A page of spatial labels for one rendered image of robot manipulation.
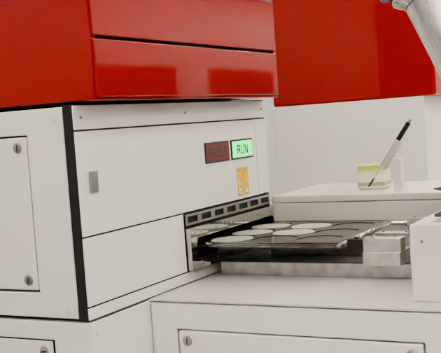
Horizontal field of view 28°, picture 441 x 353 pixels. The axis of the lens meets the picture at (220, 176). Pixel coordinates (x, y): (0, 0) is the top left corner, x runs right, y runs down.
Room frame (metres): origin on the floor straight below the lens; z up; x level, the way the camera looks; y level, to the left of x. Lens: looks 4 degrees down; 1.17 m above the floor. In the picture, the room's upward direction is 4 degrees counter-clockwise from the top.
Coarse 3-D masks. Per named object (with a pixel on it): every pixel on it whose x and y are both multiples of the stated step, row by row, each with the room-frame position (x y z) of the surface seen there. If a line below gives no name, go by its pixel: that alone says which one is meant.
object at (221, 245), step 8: (200, 248) 1.96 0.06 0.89; (208, 248) 1.95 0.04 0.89; (216, 248) 1.94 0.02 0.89; (224, 248) 1.93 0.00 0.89; (232, 248) 1.92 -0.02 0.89; (240, 248) 1.91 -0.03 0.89; (248, 248) 1.90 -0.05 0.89; (256, 248) 1.90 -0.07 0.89; (264, 248) 1.89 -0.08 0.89; (272, 248) 1.88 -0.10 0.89; (280, 248) 1.87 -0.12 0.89; (288, 248) 1.86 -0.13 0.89; (296, 248) 1.85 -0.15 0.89; (304, 248) 1.84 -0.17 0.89; (312, 248) 1.83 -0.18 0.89; (320, 248) 1.82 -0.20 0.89; (328, 248) 1.81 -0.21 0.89; (336, 248) 1.81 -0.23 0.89
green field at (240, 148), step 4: (244, 140) 2.20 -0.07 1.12; (248, 140) 2.22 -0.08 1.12; (232, 144) 2.14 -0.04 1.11; (236, 144) 2.15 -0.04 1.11; (240, 144) 2.18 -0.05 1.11; (244, 144) 2.20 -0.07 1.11; (248, 144) 2.22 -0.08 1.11; (232, 148) 2.14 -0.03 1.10; (236, 148) 2.15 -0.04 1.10; (240, 148) 2.17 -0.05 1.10; (244, 148) 2.19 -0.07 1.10; (248, 148) 2.21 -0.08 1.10; (232, 152) 2.14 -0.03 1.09; (236, 152) 2.15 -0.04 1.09; (240, 152) 2.17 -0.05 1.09; (244, 152) 2.19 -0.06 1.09; (248, 152) 2.21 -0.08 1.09; (252, 152) 2.23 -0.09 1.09; (236, 156) 2.15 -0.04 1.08; (240, 156) 2.17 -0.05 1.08
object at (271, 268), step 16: (224, 272) 2.00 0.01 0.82; (240, 272) 1.98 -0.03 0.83; (256, 272) 1.96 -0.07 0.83; (272, 272) 1.94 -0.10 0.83; (288, 272) 1.92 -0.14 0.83; (304, 272) 1.90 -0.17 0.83; (320, 272) 1.89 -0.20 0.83; (336, 272) 1.87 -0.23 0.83; (352, 272) 1.85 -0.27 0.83; (368, 272) 1.83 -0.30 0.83; (384, 272) 1.82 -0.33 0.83; (400, 272) 1.80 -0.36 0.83
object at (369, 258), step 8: (408, 248) 1.82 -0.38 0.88; (368, 256) 1.80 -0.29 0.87; (376, 256) 1.79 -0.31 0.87; (384, 256) 1.78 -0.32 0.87; (392, 256) 1.77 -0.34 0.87; (400, 256) 1.77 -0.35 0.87; (408, 256) 1.82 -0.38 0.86; (368, 264) 1.80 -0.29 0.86; (376, 264) 1.79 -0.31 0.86; (384, 264) 1.78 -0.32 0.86; (392, 264) 1.77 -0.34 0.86; (400, 264) 1.77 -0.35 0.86
